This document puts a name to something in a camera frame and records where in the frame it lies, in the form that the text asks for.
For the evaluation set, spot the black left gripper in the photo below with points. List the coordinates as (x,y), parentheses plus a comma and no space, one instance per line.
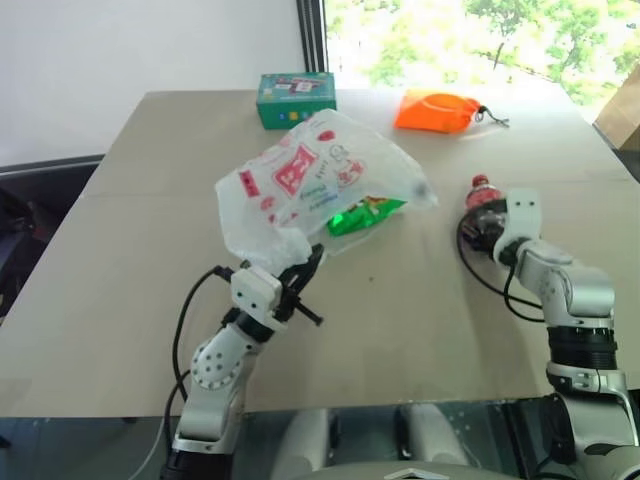
(290,300)

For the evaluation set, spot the grey rounded robot leg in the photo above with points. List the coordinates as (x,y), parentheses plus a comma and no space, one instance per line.
(432,435)
(305,440)

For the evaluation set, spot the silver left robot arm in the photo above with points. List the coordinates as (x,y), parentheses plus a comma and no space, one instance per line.
(215,370)

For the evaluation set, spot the clear printed plastic bag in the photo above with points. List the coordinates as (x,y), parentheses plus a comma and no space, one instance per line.
(305,180)

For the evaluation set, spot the dark window frame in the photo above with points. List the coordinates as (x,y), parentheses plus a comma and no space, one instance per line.
(311,35)

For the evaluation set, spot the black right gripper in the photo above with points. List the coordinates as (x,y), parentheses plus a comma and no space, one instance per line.
(481,239)

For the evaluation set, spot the green cardboard box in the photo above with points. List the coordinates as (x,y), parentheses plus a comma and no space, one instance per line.
(295,100)

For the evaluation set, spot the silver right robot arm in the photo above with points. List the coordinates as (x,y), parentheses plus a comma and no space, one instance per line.
(580,320)

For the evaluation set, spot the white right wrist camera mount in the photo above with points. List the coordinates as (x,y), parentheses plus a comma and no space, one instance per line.
(522,215)

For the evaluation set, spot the green snack packet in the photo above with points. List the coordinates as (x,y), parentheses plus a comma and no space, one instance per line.
(362,215)

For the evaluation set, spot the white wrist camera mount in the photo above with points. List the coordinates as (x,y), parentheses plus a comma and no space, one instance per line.
(255,292)
(522,215)

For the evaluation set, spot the cola bottle with red cap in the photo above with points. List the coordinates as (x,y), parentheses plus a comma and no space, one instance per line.
(482,200)

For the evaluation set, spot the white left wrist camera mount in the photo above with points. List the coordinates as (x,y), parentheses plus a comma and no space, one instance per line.
(255,292)

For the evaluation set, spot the orange fabric pouch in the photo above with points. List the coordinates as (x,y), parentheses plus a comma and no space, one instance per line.
(432,112)

